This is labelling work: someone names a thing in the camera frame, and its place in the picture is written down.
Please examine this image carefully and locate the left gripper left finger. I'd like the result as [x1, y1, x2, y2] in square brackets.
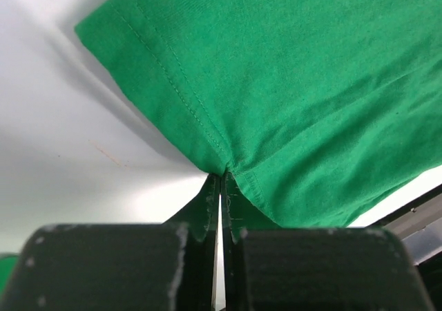
[1, 175, 220, 310]

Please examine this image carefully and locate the green t shirt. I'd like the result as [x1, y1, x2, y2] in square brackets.
[75, 0, 441, 227]

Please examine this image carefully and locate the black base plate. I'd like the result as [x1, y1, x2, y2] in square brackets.
[369, 183, 442, 267]

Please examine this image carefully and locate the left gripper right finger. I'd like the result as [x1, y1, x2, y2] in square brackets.
[220, 173, 434, 310]

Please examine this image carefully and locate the green plastic bin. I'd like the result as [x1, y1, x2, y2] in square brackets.
[0, 253, 19, 287]

